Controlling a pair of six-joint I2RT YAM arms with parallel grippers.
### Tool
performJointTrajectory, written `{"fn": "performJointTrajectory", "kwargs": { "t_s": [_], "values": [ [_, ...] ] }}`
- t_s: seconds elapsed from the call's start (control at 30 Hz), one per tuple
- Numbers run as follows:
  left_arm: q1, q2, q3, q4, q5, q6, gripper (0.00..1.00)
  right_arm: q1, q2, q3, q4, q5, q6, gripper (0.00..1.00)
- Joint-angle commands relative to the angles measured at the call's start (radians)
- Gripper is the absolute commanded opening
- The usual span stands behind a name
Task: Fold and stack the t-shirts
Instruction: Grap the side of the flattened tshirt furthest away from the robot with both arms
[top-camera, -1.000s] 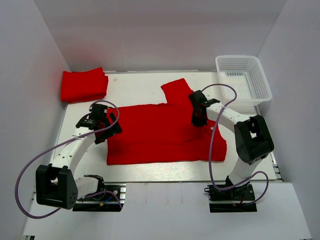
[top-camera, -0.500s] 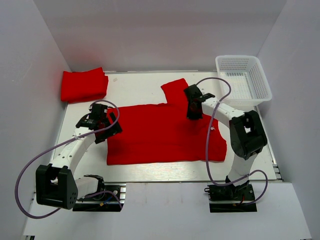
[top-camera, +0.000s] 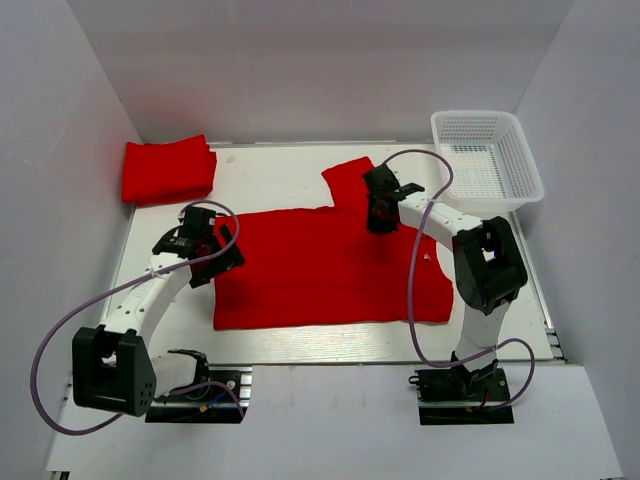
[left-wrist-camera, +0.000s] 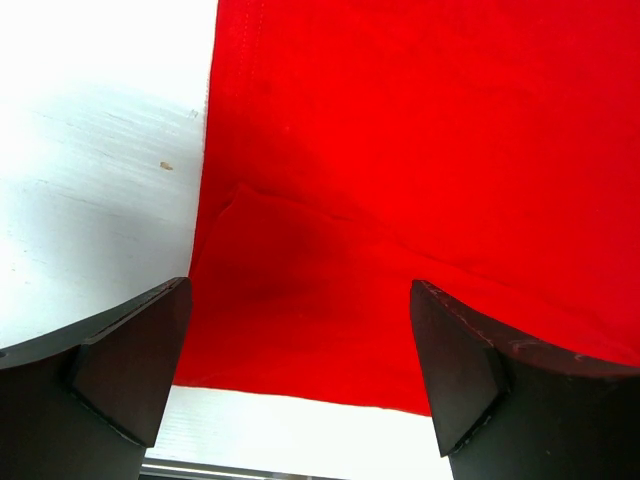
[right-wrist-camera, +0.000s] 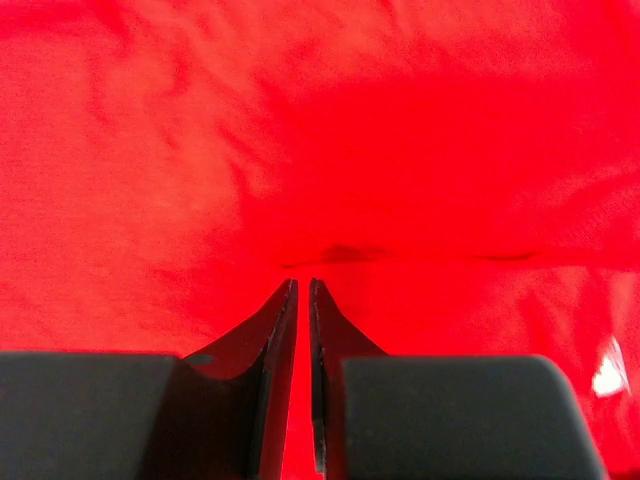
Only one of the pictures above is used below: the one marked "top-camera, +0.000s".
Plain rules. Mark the red t shirt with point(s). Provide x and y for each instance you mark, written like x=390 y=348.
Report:
x=323 y=267
x=158 y=174

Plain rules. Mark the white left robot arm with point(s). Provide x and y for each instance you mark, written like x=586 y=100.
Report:
x=112 y=368

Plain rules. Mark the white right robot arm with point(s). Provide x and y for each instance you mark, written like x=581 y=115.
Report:
x=488 y=268

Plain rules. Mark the white plastic mesh basket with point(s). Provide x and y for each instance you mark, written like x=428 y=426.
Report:
x=494 y=171

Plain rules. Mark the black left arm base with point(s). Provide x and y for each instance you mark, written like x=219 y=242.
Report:
x=209 y=405

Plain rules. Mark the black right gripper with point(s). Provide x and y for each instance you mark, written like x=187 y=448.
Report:
x=375 y=226

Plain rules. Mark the folded red t shirt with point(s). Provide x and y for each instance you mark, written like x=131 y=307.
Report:
x=158 y=174

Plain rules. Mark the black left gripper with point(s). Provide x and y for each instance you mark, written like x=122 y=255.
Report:
x=233 y=259

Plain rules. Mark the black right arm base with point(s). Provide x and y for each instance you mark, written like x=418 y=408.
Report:
x=444 y=399

